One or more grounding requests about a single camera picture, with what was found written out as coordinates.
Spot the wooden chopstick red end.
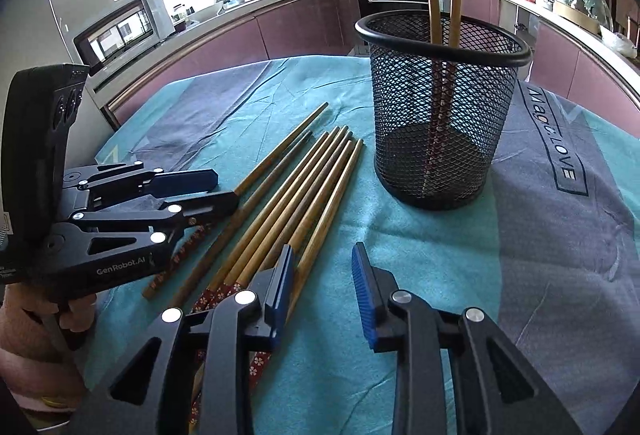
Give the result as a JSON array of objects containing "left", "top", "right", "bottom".
[{"left": 423, "top": 0, "right": 442, "bottom": 189}]

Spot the left hand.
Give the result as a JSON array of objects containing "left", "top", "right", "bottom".
[{"left": 1, "top": 283, "right": 87, "bottom": 413}]

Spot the silver microwave oven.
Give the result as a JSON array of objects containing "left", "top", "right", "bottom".
[{"left": 73, "top": 0, "right": 175, "bottom": 77}]

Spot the teal grey tablecloth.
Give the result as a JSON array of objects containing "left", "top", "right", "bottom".
[{"left": 96, "top": 56, "right": 639, "bottom": 434}]

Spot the black mesh utensil holder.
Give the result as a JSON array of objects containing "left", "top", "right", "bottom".
[{"left": 355, "top": 10, "right": 532, "bottom": 211}]

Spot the white plastic bag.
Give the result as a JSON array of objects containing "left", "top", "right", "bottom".
[{"left": 600, "top": 26, "right": 638, "bottom": 59}]

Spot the wooden tray on counter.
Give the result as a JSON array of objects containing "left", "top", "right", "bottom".
[{"left": 553, "top": 1, "right": 600, "bottom": 36}]

